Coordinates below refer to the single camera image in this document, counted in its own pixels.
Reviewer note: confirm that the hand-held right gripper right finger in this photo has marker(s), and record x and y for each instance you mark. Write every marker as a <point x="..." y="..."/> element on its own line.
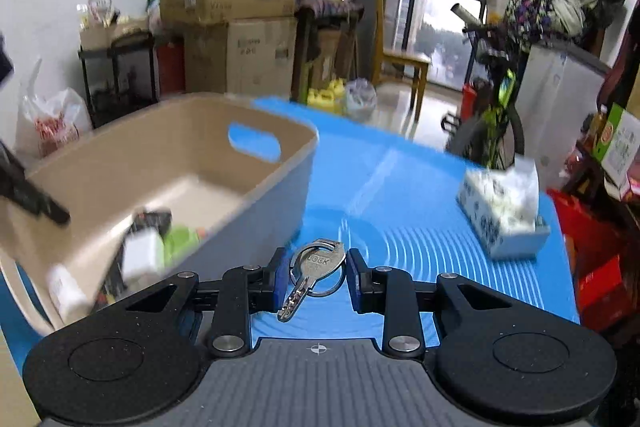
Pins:
<point x="354" y="281"/>

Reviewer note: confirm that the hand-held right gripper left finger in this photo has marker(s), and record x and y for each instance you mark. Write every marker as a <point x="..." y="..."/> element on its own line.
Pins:
<point x="281" y="281"/>

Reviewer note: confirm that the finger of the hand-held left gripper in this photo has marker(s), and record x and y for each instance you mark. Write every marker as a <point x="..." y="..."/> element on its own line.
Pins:
<point x="30" y="194"/>

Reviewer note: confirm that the silver key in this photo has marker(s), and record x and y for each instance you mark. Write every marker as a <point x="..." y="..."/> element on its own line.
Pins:
<point x="317" y="264"/>

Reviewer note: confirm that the beige plastic basket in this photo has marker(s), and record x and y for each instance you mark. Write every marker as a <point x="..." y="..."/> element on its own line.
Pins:
<point x="210" y="177"/>

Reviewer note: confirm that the white red printed bag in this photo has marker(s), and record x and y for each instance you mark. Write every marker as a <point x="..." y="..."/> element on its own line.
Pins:
<point x="55" y="122"/>

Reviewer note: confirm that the blue silicone mat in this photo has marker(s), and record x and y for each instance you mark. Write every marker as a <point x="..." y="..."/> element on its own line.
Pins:
<point x="400" y="207"/>

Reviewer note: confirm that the white bottle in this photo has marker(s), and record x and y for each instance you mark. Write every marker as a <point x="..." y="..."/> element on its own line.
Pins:
<point x="67" y="292"/>

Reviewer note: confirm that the small green object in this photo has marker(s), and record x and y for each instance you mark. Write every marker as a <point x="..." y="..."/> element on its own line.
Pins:
<point x="182" y="243"/>

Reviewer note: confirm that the black small item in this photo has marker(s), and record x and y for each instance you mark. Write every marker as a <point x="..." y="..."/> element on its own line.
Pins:
<point x="150" y="221"/>

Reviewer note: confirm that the white small box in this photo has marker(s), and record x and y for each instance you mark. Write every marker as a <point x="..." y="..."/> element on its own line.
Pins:
<point x="142" y="254"/>

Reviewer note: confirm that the patterned tissue box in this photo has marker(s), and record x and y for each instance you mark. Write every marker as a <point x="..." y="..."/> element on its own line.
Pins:
<point x="495" y="222"/>

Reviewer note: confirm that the black metal rack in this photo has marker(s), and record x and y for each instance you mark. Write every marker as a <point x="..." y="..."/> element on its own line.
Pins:
<point x="115" y="44"/>

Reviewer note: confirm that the clear plastic bag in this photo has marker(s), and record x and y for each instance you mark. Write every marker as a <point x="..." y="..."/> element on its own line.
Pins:
<point x="360" y="99"/>

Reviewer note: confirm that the group of yellow jugs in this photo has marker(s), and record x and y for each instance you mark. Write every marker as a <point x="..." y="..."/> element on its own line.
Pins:
<point x="325" y="97"/>

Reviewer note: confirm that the red canister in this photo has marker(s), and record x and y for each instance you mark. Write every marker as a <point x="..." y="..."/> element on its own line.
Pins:
<point x="170" y="67"/>

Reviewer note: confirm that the snack bags on rack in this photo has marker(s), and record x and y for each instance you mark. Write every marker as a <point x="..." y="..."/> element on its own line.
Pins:
<point x="102" y="9"/>

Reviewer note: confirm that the black green bicycle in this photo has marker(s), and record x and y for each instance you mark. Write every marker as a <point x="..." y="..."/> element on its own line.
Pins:
<point x="492" y="107"/>

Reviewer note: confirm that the large plain cardboard box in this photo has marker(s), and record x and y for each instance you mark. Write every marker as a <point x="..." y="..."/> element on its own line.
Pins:
<point x="250" y="57"/>

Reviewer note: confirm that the wooden chair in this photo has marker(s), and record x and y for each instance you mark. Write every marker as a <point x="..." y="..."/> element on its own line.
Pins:
<point x="407" y="59"/>

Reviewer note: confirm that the red paper bag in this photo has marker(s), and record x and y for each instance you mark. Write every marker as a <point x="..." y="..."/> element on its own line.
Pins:
<point x="580" y="222"/>

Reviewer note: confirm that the red box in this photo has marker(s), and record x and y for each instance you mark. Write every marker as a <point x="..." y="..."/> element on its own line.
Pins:
<point x="602" y="292"/>

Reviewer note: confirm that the white cabinet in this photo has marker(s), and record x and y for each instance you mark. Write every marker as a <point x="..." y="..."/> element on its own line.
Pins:
<point x="555" y="97"/>

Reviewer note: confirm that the dark wooden table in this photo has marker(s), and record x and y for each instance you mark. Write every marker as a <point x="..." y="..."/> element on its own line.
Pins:
<point x="330" y="9"/>

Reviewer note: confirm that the green white carton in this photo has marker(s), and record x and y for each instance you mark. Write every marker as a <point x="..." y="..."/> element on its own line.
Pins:
<point x="617" y="147"/>

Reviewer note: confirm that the floral cloth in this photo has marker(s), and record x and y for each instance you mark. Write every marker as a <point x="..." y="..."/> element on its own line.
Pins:
<point x="527" y="12"/>

